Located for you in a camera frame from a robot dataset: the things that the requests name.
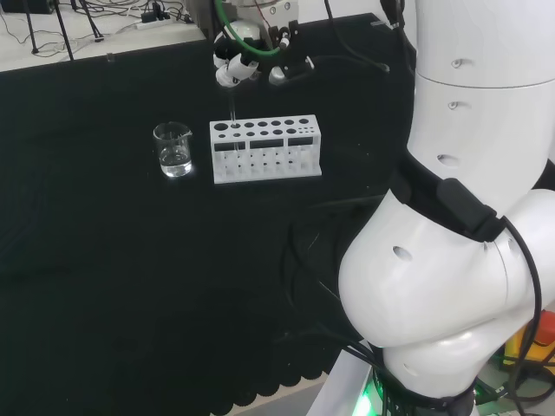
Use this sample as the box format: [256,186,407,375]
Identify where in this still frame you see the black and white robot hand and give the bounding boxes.
[190,0,316,88]

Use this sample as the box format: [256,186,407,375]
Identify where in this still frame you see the clear glass rod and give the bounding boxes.
[226,83,239,153]

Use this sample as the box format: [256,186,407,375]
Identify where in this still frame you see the white test tube rack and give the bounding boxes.
[209,114,323,186]

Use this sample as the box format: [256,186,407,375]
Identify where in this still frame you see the white power strip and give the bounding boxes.
[135,16,194,30]

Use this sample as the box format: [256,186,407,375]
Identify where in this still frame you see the small clear glass beaker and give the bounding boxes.
[152,121,194,179]

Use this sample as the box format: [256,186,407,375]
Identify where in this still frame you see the black tripod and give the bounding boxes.
[54,0,75,62]
[16,0,41,55]

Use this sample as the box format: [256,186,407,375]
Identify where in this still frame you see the black bench cloth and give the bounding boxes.
[0,12,418,411]

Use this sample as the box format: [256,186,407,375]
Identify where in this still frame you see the yellow stop button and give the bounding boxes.
[502,308,555,370]

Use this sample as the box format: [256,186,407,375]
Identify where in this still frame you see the green cable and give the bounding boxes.
[214,0,283,57]

